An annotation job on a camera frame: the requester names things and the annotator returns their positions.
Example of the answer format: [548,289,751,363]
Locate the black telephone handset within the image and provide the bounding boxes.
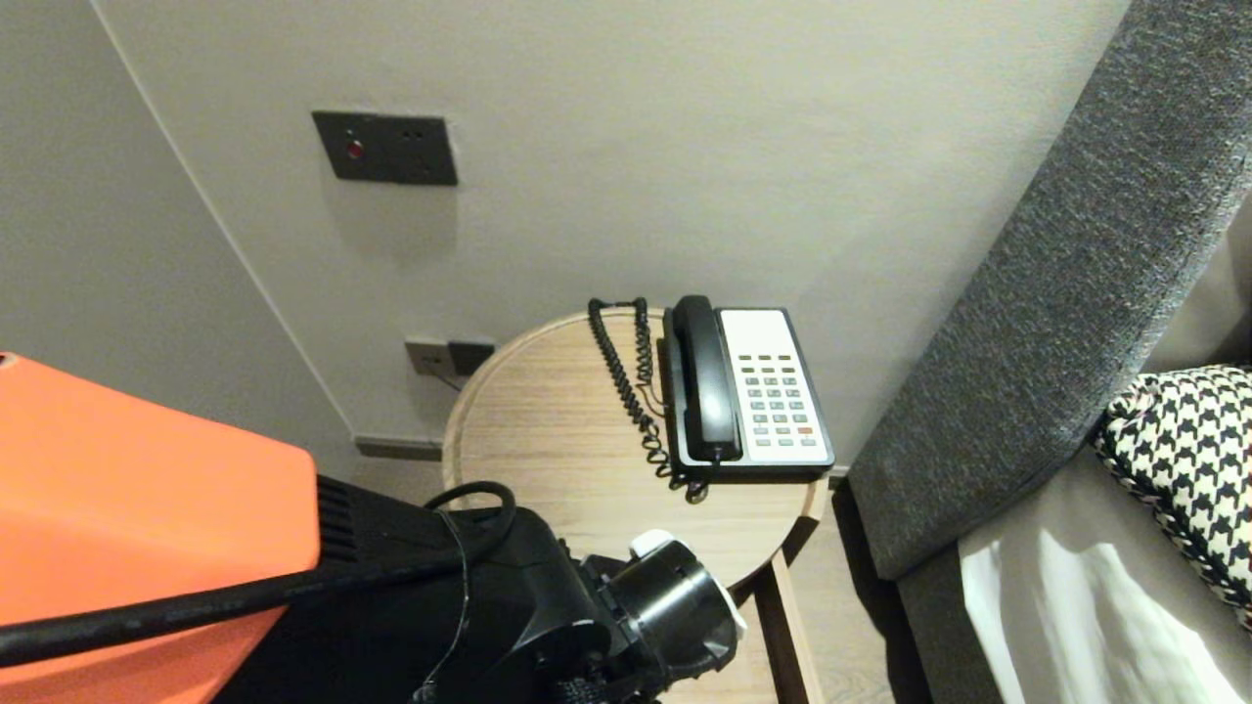
[670,295,742,462]

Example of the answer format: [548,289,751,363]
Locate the grey wall baseboard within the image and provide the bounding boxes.
[354,436,447,463]

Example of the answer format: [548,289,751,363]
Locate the dark grey power socket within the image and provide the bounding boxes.
[449,340,497,377]

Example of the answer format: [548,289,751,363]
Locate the wall power socket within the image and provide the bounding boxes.
[406,338,457,378]

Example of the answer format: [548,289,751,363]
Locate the beige bed pillow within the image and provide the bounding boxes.
[1140,186,1252,377]

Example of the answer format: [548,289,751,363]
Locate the white bed sheet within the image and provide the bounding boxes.
[957,445,1252,704]

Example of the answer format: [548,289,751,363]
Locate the round wooden bedside table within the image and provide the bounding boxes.
[442,308,830,607]

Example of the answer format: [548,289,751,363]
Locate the curved wooden table drawer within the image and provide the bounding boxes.
[665,548,828,704]

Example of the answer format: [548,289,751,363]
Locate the grey fabric bed base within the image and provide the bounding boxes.
[895,544,1001,704]

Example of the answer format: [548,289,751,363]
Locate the grey fabric headboard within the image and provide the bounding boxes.
[847,0,1252,584]

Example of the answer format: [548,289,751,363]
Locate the black coiled telephone cord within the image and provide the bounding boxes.
[588,298,710,503]

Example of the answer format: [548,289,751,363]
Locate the dark wall switch panel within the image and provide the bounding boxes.
[312,110,459,187]

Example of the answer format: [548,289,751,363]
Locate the smooth black arm cable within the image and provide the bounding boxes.
[0,481,517,668]

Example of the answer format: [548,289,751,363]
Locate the black white houndstooth pillow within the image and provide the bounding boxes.
[1090,367,1252,633]

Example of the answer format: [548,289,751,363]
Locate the white black desk telephone base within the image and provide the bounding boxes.
[662,307,835,480]

